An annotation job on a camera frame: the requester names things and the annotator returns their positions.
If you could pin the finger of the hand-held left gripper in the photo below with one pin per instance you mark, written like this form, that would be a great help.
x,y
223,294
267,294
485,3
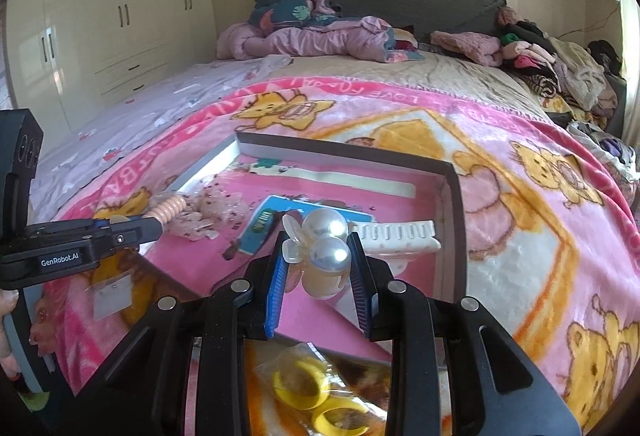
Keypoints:
x,y
102,222
137,233

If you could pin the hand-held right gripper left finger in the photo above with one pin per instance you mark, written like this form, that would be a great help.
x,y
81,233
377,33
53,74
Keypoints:
x,y
277,288

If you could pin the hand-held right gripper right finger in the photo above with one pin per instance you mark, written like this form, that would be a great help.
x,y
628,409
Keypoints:
x,y
359,288

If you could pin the beige spiral hair clip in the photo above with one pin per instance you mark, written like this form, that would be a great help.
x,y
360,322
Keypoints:
x,y
170,210

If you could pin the pearl hair clip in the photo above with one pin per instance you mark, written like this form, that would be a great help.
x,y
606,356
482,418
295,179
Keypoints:
x,y
325,261

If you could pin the cream hair claw clip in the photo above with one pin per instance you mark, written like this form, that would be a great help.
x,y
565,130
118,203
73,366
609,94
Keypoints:
x,y
400,236

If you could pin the polka dot fabric bow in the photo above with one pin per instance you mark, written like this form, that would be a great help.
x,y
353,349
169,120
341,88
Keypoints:
x,y
205,216

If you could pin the dark shallow cardboard box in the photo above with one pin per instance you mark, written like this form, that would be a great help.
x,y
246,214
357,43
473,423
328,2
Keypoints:
x,y
450,236

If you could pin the person's left hand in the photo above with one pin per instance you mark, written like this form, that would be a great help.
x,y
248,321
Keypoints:
x,y
4,341

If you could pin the blue printed card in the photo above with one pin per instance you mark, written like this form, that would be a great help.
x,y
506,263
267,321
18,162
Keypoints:
x,y
260,223

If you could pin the clear bag with white card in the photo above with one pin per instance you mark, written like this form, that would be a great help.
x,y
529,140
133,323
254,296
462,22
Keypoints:
x,y
114,300

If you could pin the clear plastic bag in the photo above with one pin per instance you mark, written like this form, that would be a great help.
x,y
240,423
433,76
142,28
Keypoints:
x,y
360,376

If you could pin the lilac printed bed sheet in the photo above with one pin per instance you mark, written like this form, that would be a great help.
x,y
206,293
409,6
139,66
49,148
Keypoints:
x,y
125,116

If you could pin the pink printed blanket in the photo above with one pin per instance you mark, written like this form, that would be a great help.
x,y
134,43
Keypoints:
x,y
525,241

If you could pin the cream wardrobe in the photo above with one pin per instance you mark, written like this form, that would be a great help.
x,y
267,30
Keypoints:
x,y
110,6

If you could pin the beige quilted bedspread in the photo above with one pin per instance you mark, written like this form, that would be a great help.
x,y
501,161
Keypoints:
x,y
450,76

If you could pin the small stack of folded clothes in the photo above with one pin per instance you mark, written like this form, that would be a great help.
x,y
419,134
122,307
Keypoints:
x,y
405,44

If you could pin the pink duvet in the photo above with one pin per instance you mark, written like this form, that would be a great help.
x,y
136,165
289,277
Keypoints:
x,y
310,41

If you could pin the pink fluffy garment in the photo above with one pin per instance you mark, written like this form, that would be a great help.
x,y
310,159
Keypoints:
x,y
465,45

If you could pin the dark floral quilt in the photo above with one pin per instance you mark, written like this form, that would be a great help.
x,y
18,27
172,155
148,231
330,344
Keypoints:
x,y
285,9

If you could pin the grey bed headboard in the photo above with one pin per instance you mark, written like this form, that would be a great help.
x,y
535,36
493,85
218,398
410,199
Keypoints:
x,y
400,1

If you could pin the pile of clothes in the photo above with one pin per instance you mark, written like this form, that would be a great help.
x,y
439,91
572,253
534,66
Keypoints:
x,y
560,61

